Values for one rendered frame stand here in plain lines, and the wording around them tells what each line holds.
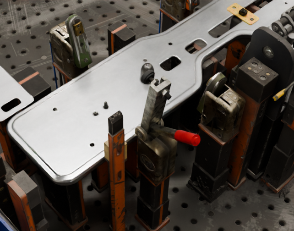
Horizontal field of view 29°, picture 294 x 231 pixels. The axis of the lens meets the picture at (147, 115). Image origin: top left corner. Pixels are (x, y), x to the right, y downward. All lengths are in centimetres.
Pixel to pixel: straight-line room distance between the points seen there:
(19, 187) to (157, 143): 34
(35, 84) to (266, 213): 67
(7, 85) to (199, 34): 49
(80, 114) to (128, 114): 11
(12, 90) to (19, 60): 49
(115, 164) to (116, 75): 29
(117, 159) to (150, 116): 10
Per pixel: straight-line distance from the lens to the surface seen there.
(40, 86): 134
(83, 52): 135
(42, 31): 189
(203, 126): 130
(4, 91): 132
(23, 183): 93
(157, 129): 111
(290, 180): 156
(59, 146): 121
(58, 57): 143
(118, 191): 119
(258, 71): 120
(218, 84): 119
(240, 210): 149
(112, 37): 145
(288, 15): 124
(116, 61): 136
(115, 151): 106
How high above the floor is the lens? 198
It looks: 52 degrees down
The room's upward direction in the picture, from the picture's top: 2 degrees clockwise
